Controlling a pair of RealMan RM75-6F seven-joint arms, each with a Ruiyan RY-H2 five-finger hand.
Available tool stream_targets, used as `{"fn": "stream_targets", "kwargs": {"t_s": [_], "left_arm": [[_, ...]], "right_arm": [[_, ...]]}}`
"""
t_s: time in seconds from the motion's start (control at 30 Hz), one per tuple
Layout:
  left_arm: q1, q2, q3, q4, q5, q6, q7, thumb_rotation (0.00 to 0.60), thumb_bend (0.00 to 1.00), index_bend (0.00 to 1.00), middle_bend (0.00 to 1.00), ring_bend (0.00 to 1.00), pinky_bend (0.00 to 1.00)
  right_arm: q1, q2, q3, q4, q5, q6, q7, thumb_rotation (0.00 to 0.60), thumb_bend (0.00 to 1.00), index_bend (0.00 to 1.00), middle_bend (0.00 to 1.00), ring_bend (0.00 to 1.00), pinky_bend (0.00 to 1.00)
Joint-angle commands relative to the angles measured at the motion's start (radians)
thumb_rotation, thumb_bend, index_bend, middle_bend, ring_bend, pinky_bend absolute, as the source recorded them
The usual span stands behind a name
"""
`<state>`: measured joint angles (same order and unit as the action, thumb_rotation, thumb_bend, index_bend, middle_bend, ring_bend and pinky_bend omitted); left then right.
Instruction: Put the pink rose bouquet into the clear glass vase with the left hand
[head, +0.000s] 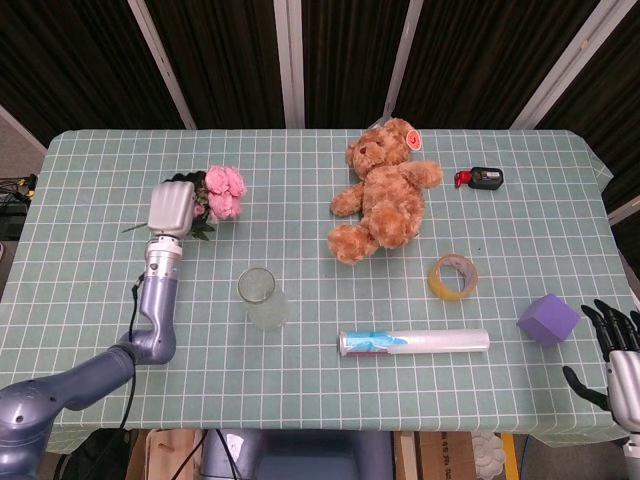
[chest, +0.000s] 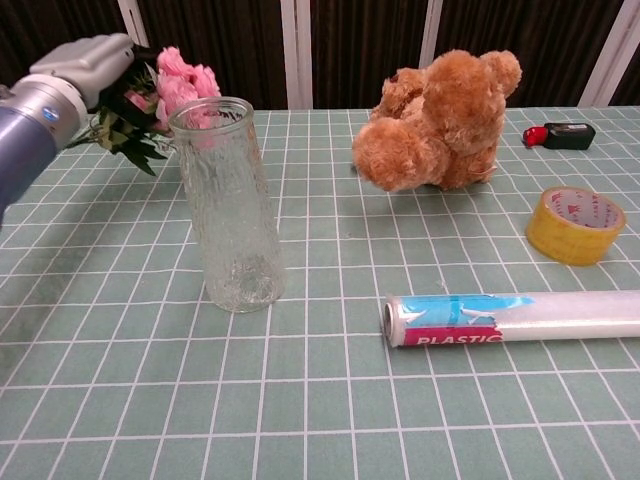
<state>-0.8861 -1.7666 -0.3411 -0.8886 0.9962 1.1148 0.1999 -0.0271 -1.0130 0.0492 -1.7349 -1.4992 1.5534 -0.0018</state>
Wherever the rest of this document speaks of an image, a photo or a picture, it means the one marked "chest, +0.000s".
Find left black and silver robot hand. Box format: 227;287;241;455
29;32;158;113

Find pink artificial flower bouquet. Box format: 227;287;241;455
66;45;224;176

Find textured clear glass vase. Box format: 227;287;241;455
166;96;286;315

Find dark brown curtain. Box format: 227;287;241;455
0;0;640;110

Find brown plush teddy bear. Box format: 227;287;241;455
351;48;524;194

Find green checked tablecloth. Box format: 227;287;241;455
0;105;640;480

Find black device with red clip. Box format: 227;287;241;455
522;122;598;152

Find plastic wrap roll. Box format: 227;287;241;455
382;289;640;350

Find yellow packing tape roll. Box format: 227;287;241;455
524;186;627;267

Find white frame post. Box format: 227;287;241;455
579;0;640;107
418;0;446;69
279;0;314;110
117;0;151;49

